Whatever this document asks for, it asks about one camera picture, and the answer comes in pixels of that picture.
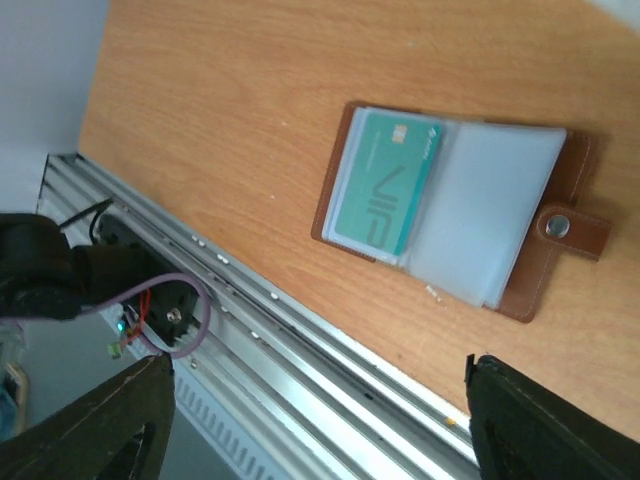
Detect teal vip card in holder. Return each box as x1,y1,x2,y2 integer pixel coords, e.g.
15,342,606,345
324,107,444,263

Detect left controller board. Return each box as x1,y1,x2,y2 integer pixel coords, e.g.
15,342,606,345
107,308,149,360

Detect grey slotted cable duct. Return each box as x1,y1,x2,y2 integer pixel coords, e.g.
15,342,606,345
174,363,290,480

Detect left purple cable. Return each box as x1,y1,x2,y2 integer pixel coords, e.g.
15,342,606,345
0,272,212,360

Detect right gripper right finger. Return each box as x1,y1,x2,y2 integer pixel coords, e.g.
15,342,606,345
465,355,639,479

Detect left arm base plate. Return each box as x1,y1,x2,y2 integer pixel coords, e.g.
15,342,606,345
91,214,200,351

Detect brown leather card holder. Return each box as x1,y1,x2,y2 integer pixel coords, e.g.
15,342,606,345
311,101,611,323

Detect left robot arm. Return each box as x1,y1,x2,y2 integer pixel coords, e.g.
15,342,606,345
1,213,151,320

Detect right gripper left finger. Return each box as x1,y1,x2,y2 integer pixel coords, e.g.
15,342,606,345
1,354,175,479

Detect aluminium rail frame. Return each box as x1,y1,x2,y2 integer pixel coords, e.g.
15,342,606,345
39,154,479,479

